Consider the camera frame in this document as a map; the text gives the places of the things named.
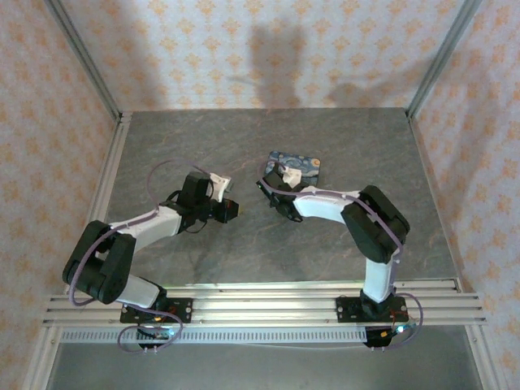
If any starry night print tin box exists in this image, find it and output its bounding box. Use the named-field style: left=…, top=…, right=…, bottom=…
left=259, top=150, right=323, bottom=192

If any long aluminium mounting beam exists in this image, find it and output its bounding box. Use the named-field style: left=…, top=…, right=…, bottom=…
left=42, top=290, right=487, bottom=327

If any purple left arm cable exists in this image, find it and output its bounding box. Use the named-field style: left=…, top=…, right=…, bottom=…
left=67, top=160, right=215, bottom=353

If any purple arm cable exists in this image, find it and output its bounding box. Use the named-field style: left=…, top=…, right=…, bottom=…
left=258, top=161, right=426, bottom=350
left=67, top=160, right=215, bottom=353

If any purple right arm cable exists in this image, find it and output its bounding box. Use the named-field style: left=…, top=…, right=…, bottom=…
left=258, top=161, right=426, bottom=350

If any aluminium table side rail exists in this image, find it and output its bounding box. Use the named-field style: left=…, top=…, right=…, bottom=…
left=64, top=112, right=133, bottom=294
left=407, top=115, right=465, bottom=293

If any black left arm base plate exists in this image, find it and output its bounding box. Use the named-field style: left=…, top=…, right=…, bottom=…
left=119, top=298, right=193, bottom=325

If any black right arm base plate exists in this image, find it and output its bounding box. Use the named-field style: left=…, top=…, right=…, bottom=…
left=336, top=296, right=407, bottom=324

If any slotted grey cable duct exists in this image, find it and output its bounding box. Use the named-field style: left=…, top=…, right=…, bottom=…
left=60, top=327, right=369, bottom=345

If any aluminium frame post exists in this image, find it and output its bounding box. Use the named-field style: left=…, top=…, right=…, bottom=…
left=44, top=0, right=123, bottom=119
left=405, top=0, right=484, bottom=119

